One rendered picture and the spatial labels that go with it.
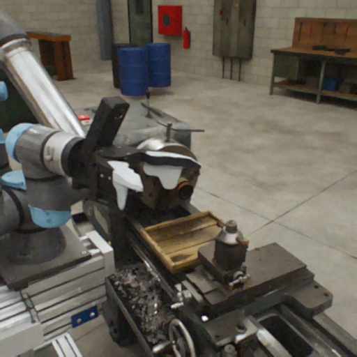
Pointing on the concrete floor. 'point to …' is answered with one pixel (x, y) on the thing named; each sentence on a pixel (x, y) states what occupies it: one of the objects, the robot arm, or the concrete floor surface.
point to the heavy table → (55, 52)
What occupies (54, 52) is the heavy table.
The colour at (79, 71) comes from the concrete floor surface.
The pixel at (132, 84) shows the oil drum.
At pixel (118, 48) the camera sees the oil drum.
